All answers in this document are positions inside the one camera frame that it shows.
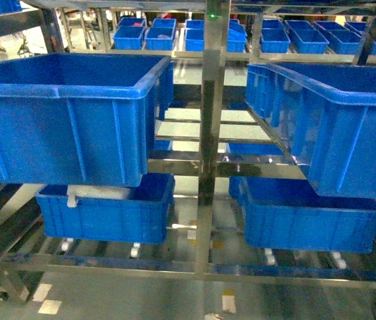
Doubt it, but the blue bin below left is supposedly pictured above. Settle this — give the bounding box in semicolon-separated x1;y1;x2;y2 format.
35;173;175;244

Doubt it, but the blue bin below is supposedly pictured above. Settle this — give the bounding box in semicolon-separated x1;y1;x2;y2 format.
35;173;175;244
229;177;376;253

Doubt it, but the blue bin below right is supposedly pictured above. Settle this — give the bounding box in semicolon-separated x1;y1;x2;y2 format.
229;177;376;253

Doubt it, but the big blue bin front left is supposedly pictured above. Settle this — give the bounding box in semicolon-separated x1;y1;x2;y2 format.
0;53;173;187

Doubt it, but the big blue bin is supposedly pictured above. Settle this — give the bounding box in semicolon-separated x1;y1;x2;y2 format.
0;53;173;187
245;63;376;199

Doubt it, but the big blue bin front right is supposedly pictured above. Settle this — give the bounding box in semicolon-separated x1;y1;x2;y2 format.
245;63;376;199

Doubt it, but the central steel rack post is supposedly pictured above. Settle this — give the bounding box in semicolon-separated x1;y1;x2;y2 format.
194;0;231;275

